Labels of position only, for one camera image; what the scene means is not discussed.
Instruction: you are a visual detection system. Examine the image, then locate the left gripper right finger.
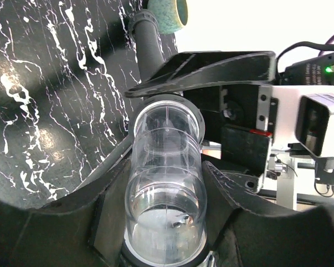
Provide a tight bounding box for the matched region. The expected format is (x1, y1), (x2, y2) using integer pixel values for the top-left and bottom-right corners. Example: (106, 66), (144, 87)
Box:
(202, 161), (334, 266)

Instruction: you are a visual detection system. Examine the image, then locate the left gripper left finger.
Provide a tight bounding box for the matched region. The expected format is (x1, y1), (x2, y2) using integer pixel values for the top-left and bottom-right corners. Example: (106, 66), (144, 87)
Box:
(0, 159), (131, 266)

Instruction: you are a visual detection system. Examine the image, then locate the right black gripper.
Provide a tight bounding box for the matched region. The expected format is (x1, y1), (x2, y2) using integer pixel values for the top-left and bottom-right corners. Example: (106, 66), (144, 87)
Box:
(124, 51), (279, 194)

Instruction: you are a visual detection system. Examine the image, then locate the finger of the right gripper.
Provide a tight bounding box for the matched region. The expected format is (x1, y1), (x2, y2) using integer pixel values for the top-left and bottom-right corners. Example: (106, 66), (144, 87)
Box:
(73, 136), (132, 192)

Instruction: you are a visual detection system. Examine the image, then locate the black corrugated hose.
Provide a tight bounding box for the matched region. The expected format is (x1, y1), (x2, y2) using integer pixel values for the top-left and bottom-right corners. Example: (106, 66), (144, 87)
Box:
(127, 9), (207, 140)

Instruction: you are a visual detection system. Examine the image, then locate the clear plastic canister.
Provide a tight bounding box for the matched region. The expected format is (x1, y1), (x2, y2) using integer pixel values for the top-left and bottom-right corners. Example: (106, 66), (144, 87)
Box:
(124, 95), (207, 266)

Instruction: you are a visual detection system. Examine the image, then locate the teal ceramic cup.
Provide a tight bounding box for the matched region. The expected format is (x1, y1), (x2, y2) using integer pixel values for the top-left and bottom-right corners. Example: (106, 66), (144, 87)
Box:
(148, 0), (189, 34)

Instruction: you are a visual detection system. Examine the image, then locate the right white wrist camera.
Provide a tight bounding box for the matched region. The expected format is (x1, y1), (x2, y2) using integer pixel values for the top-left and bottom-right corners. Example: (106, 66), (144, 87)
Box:
(271, 85), (334, 172)

